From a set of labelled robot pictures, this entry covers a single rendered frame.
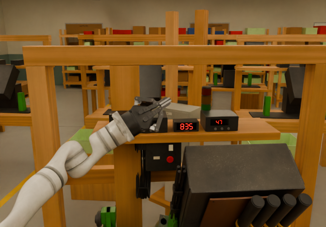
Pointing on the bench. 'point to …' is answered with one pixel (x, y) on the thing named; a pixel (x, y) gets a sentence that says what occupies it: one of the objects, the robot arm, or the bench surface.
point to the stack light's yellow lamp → (205, 100)
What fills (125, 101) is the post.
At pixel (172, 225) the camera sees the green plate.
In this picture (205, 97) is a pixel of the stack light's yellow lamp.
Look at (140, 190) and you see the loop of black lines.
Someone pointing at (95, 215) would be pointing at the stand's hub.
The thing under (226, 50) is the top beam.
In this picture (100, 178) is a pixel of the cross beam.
